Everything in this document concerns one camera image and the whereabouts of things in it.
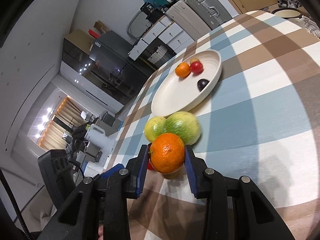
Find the brown kiwi fruit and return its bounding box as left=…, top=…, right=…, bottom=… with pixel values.
left=190, top=58, right=199, bottom=64

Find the black refrigerator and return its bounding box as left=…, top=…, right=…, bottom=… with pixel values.
left=89, top=31, right=152, bottom=81

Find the green round fruit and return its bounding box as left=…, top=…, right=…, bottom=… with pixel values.
left=163, top=111, right=201, bottom=145

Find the white drawer desk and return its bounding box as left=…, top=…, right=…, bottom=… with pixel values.
left=129, top=16, right=194, bottom=60

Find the yellow-green round fruit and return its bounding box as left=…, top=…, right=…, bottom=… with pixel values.
left=144, top=116, right=166, bottom=142

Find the checkered tablecloth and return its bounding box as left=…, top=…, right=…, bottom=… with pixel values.
left=104, top=11, right=319, bottom=239

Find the dark plum in plate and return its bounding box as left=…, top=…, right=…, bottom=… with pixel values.
left=197, top=79, right=209, bottom=92

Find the left hand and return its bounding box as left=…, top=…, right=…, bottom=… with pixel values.
left=98, top=225, right=104, bottom=240

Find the oval mirror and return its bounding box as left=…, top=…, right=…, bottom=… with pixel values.
left=126, top=11, right=152, bottom=40

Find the woven laundry basket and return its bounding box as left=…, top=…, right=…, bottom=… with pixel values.
left=148, top=46, right=171, bottom=67

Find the red tomato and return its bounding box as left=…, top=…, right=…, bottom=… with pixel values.
left=190, top=61, right=203, bottom=74
left=148, top=161, right=155, bottom=171

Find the cream round plate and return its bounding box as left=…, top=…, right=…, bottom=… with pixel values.
left=151, top=49, right=222, bottom=116

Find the red tomato in plate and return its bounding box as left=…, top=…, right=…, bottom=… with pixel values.
left=190, top=61, right=203, bottom=74

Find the orange tangerine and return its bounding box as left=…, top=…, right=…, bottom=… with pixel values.
left=150, top=133, right=185, bottom=174
left=175, top=62, right=191, bottom=78

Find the small tan longan fruit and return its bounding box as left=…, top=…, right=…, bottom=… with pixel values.
left=162, top=171, right=180, bottom=179

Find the silver suitcase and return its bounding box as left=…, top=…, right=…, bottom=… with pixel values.
left=185, top=0, right=232, bottom=30

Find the beige suitcase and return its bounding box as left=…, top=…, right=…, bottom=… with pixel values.
left=166, top=0, right=211, bottom=41

